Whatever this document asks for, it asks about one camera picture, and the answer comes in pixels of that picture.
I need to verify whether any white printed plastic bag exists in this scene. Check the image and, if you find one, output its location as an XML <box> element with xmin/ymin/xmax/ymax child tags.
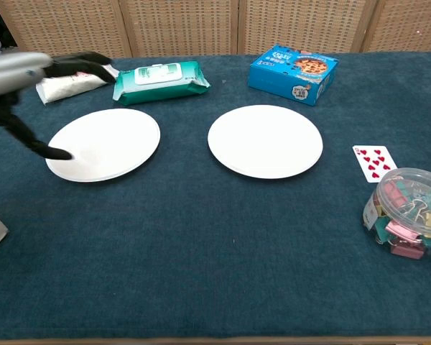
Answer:
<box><xmin>34</xmin><ymin>64</ymin><xmax>119</xmax><ymax>105</ymax></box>

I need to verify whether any dark blue tablecloth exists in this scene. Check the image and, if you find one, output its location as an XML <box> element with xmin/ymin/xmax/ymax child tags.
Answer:
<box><xmin>0</xmin><ymin>52</ymin><xmax>431</xmax><ymax>341</ymax></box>

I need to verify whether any black and silver left hand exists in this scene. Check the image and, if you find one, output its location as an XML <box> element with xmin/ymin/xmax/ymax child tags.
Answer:
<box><xmin>0</xmin><ymin>51</ymin><xmax>116</xmax><ymax>162</ymax></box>

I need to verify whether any woven wooden folding screen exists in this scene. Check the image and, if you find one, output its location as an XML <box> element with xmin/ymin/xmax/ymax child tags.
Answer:
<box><xmin>0</xmin><ymin>0</ymin><xmax>431</xmax><ymax>58</ymax></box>

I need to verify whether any nine of hearts card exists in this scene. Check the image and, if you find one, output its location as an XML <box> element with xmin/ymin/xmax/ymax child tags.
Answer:
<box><xmin>351</xmin><ymin>144</ymin><xmax>399</xmax><ymax>184</ymax></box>

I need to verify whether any white round plate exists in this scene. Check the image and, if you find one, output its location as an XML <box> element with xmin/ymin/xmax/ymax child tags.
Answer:
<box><xmin>207</xmin><ymin>104</ymin><xmax>324</xmax><ymax>180</ymax></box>
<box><xmin>45</xmin><ymin>107</ymin><xmax>162</xmax><ymax>183</ymax></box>

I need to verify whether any clear jar of binder clips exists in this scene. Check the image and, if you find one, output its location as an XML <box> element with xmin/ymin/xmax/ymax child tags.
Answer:
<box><xmin>361</xmin><ymin>167</ymin><xmax>431</xmax><ymax>258</ymax></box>

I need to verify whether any blue cookie box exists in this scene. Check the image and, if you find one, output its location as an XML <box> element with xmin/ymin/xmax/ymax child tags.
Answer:
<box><xmin>247</xmin><ymin>43</ymin><xmax>340</xmax><ymax>107</ymax></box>

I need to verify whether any green wet wipes pack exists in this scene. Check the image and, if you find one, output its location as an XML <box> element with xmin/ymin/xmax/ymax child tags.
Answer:
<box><xmin>112</xmin><ymin>60</ymin><xmax>211</xmax><ymax>106</ymax></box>

